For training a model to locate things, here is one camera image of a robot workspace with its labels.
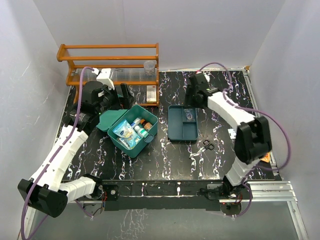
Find orange wooden shelf rack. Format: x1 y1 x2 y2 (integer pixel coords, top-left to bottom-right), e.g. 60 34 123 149
56 43 160 107

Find cotton swab bag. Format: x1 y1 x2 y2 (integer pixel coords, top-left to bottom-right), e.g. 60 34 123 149
112 119 141 150

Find orange blister pack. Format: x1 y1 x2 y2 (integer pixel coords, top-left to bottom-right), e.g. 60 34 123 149
260 152 271 163

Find teal medicine kit box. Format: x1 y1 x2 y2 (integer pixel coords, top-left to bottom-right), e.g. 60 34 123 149
97 105 158 158

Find white green pill bottle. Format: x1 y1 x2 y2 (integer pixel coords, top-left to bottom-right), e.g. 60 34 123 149
134 125 148 138

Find white paper card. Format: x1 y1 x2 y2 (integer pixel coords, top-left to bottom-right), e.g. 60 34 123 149
228 128 237 140

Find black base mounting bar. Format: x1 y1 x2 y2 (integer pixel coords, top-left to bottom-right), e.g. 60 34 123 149
74 178 253 212

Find brown syrup bottle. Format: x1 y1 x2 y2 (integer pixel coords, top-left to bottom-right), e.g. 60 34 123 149
140 119 153 131

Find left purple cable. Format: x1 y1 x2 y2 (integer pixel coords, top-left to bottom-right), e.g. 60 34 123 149
20 65 101 240

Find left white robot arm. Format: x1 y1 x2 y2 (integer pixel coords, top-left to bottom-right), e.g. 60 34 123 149
17 81 134 218

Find white upright medicine box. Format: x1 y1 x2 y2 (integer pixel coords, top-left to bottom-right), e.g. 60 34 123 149
146 85 157 103

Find teal divided tray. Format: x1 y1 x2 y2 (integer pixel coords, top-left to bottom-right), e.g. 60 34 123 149
167 105 198 142

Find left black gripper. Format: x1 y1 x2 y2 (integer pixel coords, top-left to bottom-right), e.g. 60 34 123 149
96 83 135 116

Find black handled scissors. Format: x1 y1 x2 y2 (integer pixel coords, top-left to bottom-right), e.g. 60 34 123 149
189 139 215 159

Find small clear vial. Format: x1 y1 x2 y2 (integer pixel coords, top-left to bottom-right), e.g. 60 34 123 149
183 108 196 122

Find blue white spray can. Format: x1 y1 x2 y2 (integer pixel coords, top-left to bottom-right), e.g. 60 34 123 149
130 117 141 128

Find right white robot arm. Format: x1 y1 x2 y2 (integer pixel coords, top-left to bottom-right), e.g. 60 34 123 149
184 72 272 199

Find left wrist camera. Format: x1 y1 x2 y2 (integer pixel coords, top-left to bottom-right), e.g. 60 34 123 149
92 68 115 90

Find clear plastic measuring cup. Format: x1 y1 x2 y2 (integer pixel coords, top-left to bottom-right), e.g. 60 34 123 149
143 60 156 75

